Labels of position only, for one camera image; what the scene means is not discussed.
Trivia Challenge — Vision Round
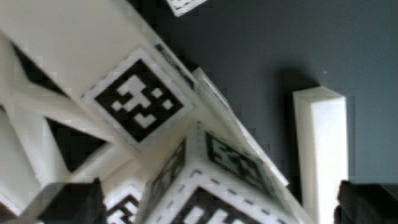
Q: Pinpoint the white chair back part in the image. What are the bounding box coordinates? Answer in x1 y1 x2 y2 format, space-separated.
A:
0 0 274 224

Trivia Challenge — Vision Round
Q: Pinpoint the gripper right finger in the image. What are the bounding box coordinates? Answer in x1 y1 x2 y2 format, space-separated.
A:
334 181 398 224

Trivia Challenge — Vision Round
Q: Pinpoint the white right fence bar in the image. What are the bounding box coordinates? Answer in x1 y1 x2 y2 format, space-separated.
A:
293 86 348 224

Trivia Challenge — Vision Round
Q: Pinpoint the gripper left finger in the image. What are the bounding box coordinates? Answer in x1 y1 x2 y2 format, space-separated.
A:
16 180 107 224

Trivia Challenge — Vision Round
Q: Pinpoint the white tagged cube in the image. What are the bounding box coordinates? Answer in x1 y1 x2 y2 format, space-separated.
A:
137 124 315 224
165 0 208 17

